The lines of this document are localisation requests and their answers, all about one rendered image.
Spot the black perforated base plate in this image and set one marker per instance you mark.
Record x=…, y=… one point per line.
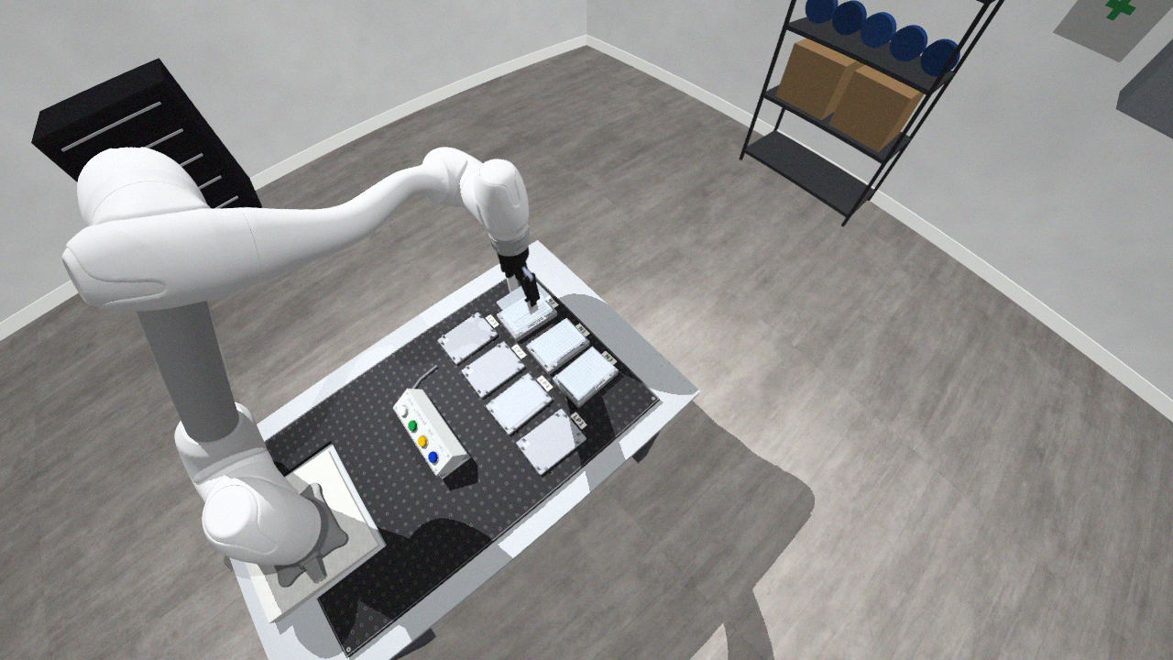
x=433, y=527

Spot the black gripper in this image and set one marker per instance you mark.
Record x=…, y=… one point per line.
x=517, y=265

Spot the white button panel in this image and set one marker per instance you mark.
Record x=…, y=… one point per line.
x=429, y=431

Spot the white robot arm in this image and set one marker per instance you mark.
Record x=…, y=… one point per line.
x=152, y=243

